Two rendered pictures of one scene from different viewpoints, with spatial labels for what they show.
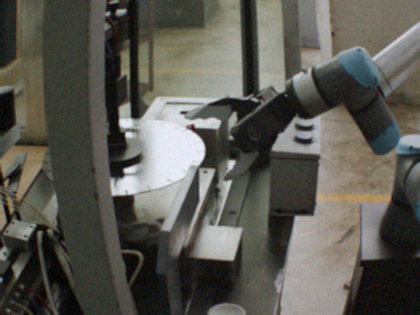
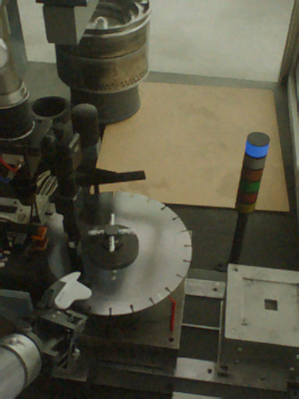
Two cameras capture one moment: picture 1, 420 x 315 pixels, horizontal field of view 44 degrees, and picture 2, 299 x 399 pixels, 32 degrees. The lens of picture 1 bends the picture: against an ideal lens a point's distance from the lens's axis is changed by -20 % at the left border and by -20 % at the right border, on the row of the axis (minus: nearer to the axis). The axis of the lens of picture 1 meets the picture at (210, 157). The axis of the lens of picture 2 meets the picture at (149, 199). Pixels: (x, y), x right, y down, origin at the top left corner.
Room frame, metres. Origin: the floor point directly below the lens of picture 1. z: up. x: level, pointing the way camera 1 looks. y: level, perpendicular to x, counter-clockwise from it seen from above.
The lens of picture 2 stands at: (1.09, -0.53, 1.80)
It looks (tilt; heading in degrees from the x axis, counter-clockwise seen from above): 45 degrees down; 87
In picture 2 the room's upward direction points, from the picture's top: 1 degrees clockwise
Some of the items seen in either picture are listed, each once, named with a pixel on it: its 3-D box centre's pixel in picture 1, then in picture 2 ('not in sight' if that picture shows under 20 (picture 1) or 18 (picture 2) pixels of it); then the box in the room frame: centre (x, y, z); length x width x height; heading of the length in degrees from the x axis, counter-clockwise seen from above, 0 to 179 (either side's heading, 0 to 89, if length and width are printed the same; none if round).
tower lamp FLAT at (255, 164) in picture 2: not in sight; (255, 157); (1.35, 0.26, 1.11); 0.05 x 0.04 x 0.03; 79
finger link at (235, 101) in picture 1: (234, 109); (51, 303); (0.96, -0.04, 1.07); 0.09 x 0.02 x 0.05; 66
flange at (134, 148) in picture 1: (115, 146); (112, 242); (1.06, 0.17, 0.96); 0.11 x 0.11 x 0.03
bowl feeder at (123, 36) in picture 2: not in sight; (103, 59); (1.02, 0.96, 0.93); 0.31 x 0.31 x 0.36
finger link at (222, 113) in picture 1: (213, 107); (75, 290); (1.00, -0.01, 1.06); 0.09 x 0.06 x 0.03; 66
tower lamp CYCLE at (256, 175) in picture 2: not in sight; (252, 168); (1.35, 0.26, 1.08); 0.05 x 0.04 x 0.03; 79
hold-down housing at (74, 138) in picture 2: (112, 52); (65, 171); (0.98, 0.16, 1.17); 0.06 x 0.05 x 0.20; 160
